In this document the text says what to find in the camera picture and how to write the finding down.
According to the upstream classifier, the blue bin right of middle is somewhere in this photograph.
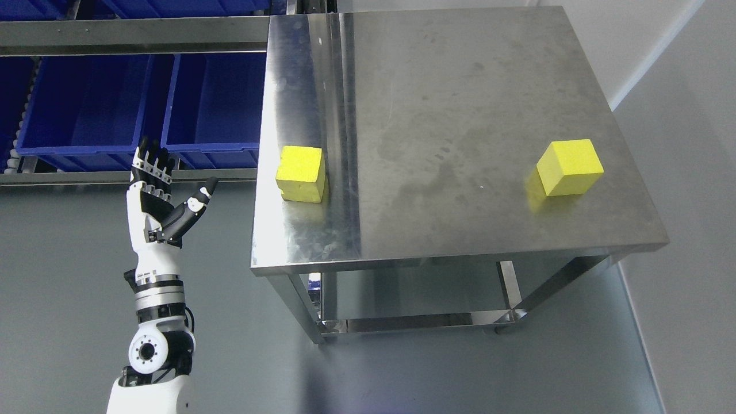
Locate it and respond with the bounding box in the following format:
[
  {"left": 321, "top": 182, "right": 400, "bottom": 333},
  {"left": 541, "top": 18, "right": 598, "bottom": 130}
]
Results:
[{"left": 162, "top": 52, "right": 266, "bottom": 168}]

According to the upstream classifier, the blue bin middle shelf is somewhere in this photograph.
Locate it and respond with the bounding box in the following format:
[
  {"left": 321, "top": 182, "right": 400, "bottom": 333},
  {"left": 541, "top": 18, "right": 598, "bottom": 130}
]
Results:
[{"left": 17, "top": 55, "right": 174, "bottom": 172}]

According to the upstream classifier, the metal shelf rack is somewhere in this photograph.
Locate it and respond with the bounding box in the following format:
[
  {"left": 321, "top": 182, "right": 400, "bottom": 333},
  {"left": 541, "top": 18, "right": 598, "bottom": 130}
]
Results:
[{"left": 2, "top": 1, "right": 341, "bottom": 187}]

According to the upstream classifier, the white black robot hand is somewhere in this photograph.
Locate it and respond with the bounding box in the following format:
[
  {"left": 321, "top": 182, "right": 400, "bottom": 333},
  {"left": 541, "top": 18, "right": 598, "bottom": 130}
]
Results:
[{"left": 126, "top": 136, "right": 219, "bottom": 285}]

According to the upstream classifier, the stainless steel table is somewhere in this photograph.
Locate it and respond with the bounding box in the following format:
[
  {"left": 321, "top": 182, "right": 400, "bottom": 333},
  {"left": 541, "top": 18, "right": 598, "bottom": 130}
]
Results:
[{"left": 251, "top": 7, "right": 669, "bottom": 344}]

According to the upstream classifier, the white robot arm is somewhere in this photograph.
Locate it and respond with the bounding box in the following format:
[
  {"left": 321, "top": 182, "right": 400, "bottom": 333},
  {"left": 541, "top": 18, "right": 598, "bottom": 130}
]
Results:
[{"left": 107, "top": 270, "right": 196, "bottom": 413}]

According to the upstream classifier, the yellow foam block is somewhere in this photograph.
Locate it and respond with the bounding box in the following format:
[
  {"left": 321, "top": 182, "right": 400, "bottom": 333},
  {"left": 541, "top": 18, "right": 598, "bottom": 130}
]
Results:
[
  {"left": 536, "top": 139, "right": 604, "bottom": 197},
  {"left": 275, "top": 145, "right": 327, "bottom": 204}
]

